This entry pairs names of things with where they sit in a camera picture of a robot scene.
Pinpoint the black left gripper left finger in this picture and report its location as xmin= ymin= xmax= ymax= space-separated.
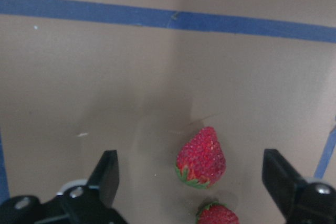
xmin=1 ymin=150 xmax=126 ymax=223

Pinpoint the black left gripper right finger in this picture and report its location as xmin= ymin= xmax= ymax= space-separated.
xmin=261 ymin=148 xmax=335 ymax=224

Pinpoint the red strawberry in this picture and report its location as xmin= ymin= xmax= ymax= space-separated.
xmin=175 ymin=126 xmax=226 ymax=189
xmin=196 ymin=202 xmax=240 ymax=224

